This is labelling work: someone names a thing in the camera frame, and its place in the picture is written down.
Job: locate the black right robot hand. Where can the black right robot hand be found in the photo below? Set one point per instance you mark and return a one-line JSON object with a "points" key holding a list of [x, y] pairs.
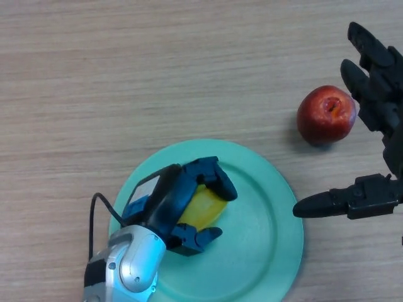
{"points": [[381, 97]]}

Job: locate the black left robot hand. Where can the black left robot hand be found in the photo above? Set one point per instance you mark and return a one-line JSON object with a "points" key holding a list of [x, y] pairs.
{"points": [[167, 201]]}

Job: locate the yellow starfruit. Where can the yellow starfruit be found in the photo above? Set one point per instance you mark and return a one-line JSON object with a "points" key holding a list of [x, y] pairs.
{"points": [[204, 207]]}

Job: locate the green round plate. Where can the green round plate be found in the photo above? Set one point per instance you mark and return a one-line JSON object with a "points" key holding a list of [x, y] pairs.
{"points": [[258, 239]]}

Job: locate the red apple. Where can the red apple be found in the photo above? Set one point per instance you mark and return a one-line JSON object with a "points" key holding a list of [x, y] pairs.
{"points": [[321, 122]]}

